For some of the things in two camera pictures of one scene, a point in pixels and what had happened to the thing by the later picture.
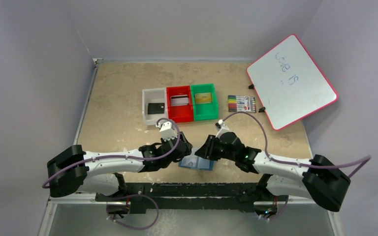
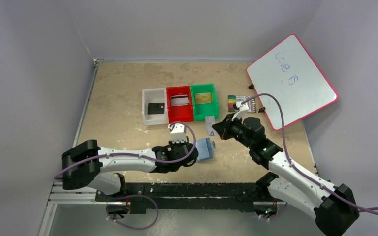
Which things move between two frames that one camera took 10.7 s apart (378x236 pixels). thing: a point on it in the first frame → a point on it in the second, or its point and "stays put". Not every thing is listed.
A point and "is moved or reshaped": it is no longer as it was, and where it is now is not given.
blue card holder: x=194 y=162 is moved or reshaped
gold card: x=203 y=98 stays put
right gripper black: x=211 y=148 → x=226 y=127
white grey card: x=179 y=100 stays put
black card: x=157 y=108 stays put
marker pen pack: x=242 y=103 stays put
